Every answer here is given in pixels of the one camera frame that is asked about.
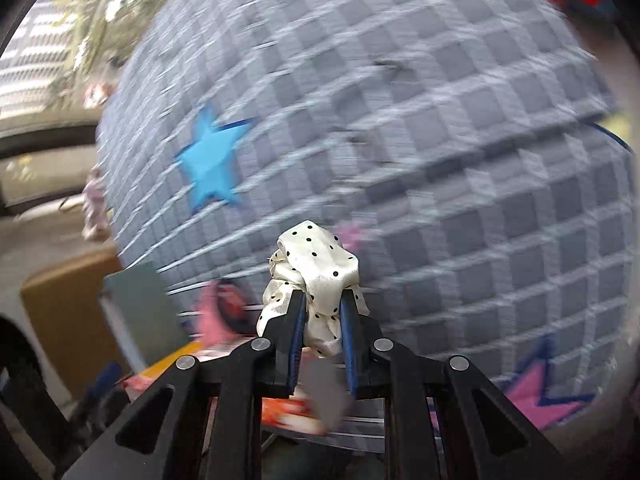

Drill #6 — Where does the white polka dot scrunchie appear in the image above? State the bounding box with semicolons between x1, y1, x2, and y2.
256;220;370;358

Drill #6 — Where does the pink black fuzzy sock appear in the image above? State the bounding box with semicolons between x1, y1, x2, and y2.
195;278;256;347

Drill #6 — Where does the floral printed packet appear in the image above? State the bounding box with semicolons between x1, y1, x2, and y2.
122;338;354;436

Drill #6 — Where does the grey open storage box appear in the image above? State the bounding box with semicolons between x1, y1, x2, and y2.
99;262;190;374

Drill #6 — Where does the brown wooden cabinet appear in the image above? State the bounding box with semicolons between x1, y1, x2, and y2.
20;247;126;399

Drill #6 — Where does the lilac hanging towel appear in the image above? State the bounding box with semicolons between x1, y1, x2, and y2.
82;165;108;240

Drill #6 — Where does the checkered star tablecloth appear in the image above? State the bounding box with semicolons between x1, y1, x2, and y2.
96;0;636;442

